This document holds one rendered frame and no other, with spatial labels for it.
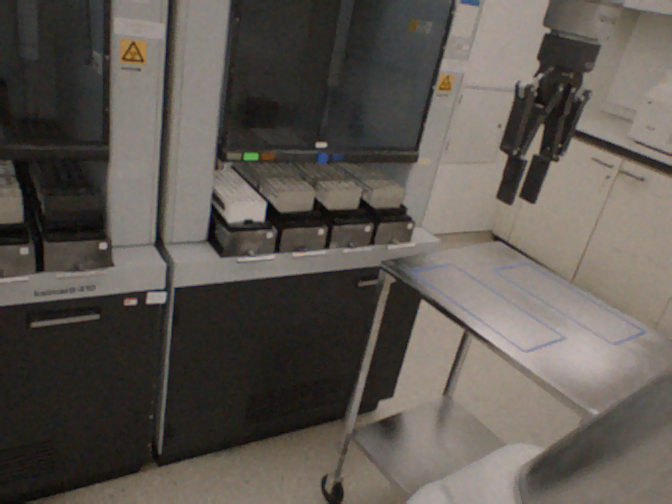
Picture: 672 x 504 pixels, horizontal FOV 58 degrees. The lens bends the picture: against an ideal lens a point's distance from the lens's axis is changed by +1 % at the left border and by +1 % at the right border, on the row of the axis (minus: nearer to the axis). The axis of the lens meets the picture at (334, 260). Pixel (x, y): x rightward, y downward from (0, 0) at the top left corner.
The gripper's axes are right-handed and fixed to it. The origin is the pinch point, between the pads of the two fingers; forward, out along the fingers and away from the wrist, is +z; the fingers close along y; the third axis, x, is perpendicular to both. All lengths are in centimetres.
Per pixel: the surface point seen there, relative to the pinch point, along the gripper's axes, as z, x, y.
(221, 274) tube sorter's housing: 51, 66, -17
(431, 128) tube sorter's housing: 14, 75, 47
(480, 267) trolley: 38, 35, 40
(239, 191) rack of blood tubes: 34, 78, -10
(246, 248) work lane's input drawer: 44, 66, -11
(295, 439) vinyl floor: 120, 68, 17
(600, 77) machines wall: 10, 186, 269
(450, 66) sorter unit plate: -3, 75, 48
